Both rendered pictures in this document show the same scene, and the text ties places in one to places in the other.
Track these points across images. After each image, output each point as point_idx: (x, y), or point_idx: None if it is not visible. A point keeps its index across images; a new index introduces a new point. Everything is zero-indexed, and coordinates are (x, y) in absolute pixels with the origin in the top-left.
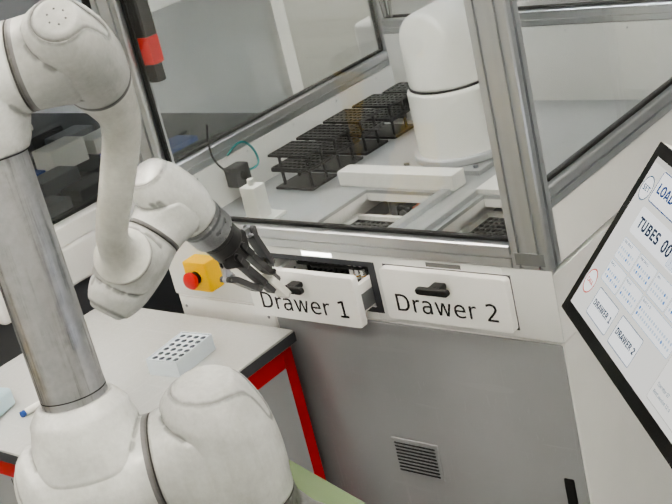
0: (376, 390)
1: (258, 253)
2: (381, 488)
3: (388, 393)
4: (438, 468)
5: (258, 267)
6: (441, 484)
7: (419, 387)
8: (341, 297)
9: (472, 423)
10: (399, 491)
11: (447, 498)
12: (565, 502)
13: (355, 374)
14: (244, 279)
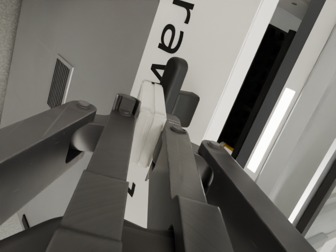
0: (99, 83)
1: (221, 190)
2: (56, 17)
3: (94, 99)
4: (50, 107)
5: (158, 167)
6: (46, 98)
7: (88, 152)
8: (137, 202)
9: (60, 185)
10: (51, 40)
11: (41, 95)
12: (25, 211)
13: (116, 61)
14: (5, 219)
